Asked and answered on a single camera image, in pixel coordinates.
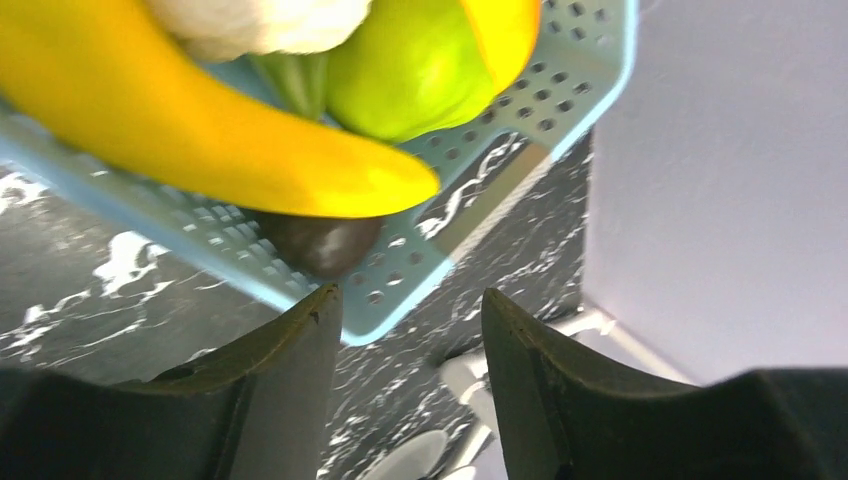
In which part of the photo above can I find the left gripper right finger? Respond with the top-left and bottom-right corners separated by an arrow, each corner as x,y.
481,288 -> 847,479

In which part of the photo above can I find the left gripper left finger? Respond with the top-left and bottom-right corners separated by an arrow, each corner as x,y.
1,284 -> 343,479

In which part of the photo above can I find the blue plastic basket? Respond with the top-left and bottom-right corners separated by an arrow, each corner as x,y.
1,1 -> 639,346

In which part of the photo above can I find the green pepper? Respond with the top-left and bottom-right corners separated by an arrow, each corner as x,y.
324,0 -> 498,145

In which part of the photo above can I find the white cauliflower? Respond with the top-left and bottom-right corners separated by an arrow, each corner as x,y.
147,0 -> 371,63

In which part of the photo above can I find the orange yellow pepper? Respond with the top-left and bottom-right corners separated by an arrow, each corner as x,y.
461,0 -> 541,94

